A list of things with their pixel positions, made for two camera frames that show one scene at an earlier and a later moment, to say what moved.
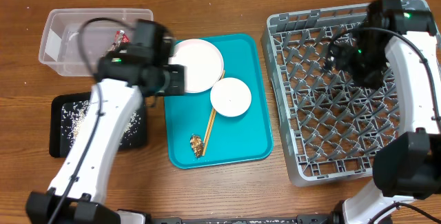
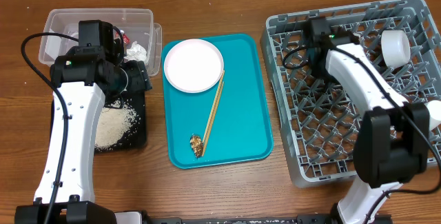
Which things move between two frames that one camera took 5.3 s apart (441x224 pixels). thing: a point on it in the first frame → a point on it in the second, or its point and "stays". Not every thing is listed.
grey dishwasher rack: x=330 y=127 stays
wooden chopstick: x=206 y=133 → x=213 y=120
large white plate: x=204 y=62 stays
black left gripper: x=178 y=86 → x=140 y=77
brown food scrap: x=197 y=145 stays
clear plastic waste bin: x=74 y=39 stays
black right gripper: x=373 y=78 → x=318 y=75
